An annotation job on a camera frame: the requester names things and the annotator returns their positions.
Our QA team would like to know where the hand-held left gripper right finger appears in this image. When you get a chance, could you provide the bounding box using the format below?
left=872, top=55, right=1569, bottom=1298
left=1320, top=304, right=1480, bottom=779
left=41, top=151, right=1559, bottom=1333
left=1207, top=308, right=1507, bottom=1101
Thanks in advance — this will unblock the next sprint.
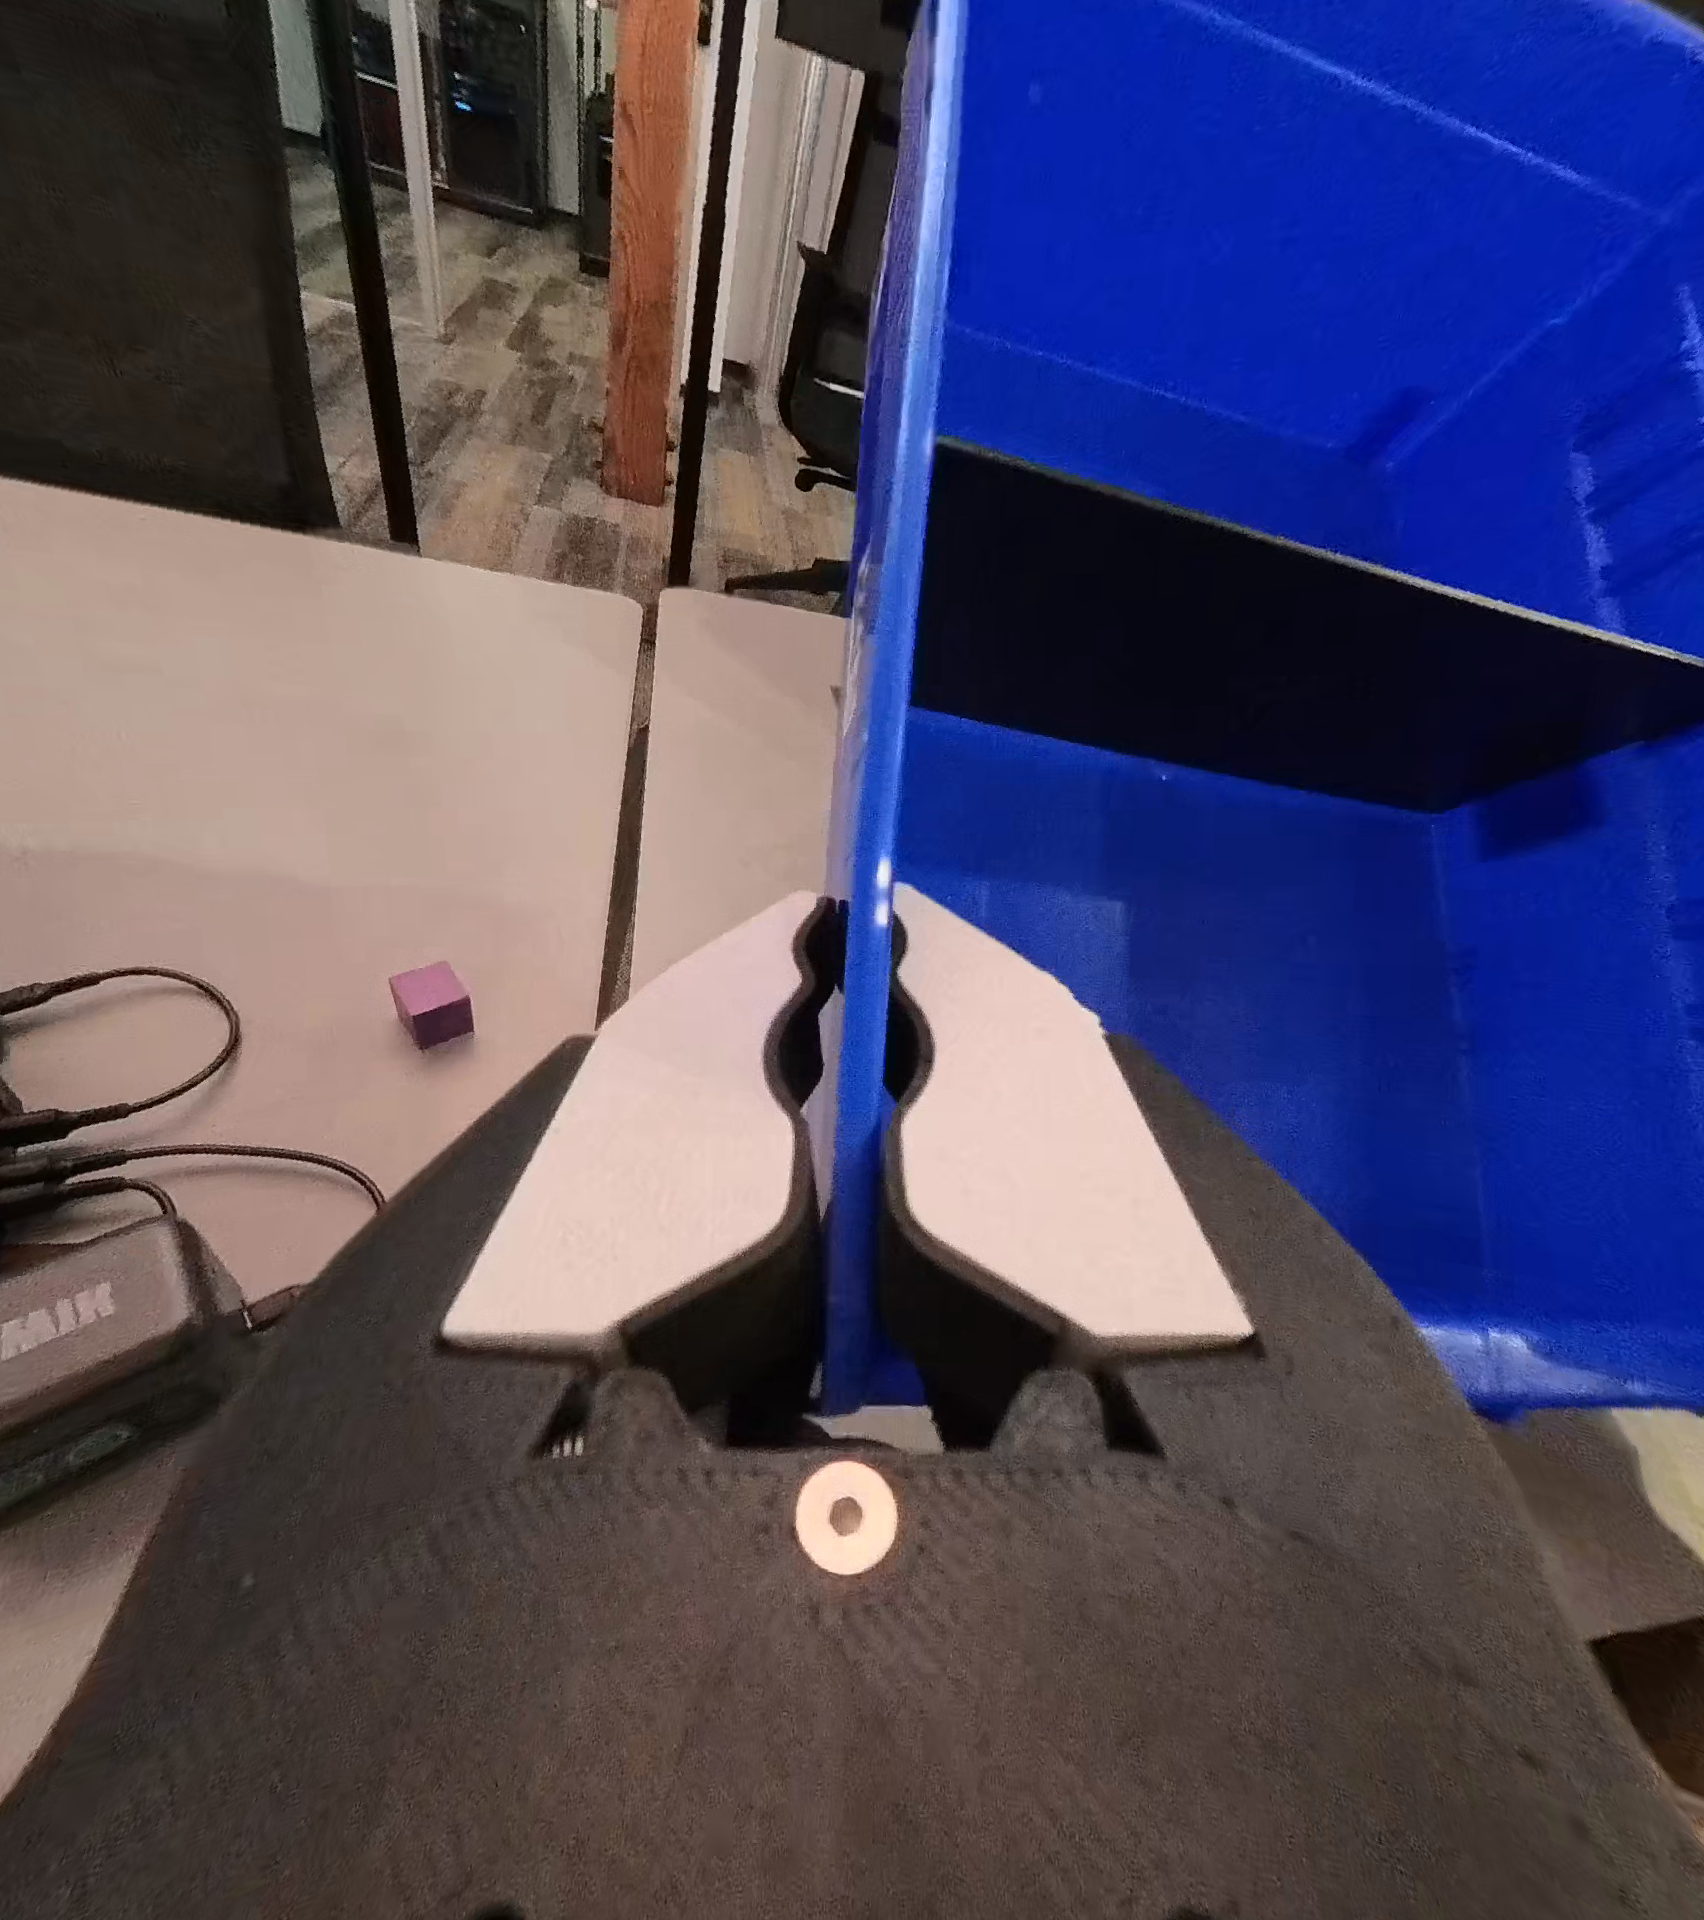
left=882, top=882, right=1261, bottom=1343

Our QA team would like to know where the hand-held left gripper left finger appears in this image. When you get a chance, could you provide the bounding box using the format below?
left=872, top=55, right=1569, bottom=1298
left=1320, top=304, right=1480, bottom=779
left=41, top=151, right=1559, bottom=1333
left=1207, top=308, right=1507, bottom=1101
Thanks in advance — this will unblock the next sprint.
left=438, top=887, right=847, bottom=1343

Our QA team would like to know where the large blue plastic bin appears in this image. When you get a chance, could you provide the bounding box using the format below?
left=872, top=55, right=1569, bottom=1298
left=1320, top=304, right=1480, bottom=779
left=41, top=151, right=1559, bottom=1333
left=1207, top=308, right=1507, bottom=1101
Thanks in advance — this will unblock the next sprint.
left=819, top=0, right=1704, bottom=1428

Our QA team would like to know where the small purple cube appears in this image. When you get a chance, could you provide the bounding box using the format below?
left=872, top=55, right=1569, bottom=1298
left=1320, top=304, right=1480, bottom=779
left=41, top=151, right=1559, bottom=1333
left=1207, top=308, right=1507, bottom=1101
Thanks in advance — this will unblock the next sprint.
left=390, top=959, right=476, bottom=1051

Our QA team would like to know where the black bin divider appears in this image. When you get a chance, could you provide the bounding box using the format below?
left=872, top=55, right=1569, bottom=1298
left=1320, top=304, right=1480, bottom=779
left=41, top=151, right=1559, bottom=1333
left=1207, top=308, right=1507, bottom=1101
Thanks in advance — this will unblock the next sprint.
left=913, top=437, right=1704, bottom=816

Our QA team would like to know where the black power bank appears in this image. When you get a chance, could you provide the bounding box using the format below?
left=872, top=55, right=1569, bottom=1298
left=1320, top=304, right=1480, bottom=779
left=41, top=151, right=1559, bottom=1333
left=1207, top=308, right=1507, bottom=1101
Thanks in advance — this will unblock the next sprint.
left=0, top=1213, right=265, bottom=1542

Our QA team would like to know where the black office chair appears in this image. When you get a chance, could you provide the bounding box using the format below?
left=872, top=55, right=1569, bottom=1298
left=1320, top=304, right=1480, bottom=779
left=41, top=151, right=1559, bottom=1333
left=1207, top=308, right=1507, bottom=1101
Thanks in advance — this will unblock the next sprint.
left=724, top=240, right=889, bottom=602

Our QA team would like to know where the dark server rack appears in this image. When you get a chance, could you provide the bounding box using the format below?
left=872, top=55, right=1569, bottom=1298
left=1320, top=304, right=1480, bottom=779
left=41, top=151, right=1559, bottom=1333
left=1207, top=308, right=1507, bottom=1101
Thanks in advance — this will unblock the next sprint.
left=433, top=0, right=555, bottom=227

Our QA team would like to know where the black mesh partition panel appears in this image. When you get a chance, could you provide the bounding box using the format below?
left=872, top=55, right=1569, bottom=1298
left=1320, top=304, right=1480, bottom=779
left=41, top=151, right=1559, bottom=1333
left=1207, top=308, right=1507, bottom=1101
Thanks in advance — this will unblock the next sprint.
left=0, top=0, right=344, bottom=530

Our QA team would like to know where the black looped cable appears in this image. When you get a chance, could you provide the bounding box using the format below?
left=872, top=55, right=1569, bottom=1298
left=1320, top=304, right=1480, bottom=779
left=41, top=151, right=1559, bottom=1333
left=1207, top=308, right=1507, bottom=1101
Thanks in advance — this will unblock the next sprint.
left=0, top=966, right=245, bottom=1141

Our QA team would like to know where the black long cable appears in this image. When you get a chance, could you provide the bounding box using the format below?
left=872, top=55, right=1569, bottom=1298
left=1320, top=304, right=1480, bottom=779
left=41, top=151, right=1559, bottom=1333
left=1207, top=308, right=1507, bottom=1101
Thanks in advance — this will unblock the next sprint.
left=0, top=1141, right=390, bottom=1331

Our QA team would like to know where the black short cable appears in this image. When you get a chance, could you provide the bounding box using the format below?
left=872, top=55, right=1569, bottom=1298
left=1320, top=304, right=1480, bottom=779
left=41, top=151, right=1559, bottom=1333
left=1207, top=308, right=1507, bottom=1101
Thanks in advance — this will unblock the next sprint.
left=0, top=1175, right=185, bottom=1236

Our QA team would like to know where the black metal frame post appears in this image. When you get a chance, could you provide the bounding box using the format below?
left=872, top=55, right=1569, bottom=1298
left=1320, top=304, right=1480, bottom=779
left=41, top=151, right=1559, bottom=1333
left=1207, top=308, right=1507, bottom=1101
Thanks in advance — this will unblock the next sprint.
left=317, top=0, right=422, bottom=550
left=664, top=0, right=753, bottom=590

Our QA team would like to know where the wooden support post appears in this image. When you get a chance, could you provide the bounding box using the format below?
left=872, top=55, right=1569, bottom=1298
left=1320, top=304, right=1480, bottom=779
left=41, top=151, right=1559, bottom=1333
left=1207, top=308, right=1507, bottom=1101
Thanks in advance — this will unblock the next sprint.
left=601, top=0, right=707, bottom=505

